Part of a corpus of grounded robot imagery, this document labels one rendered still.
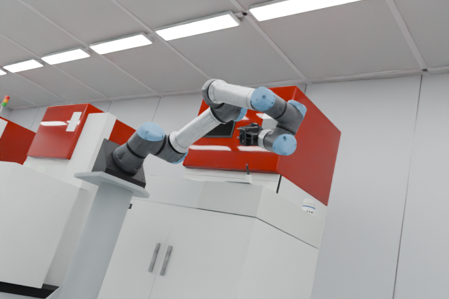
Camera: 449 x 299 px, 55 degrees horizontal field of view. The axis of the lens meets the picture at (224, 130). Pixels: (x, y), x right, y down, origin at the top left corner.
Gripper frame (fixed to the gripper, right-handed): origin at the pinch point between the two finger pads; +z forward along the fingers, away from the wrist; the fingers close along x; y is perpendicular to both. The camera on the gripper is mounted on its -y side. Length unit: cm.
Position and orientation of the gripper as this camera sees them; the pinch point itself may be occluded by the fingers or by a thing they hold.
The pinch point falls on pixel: (244, 131)
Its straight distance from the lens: 179.7
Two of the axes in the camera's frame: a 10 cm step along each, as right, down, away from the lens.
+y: -9.0, 0.6, -4.4
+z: -4.4, -1.4, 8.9
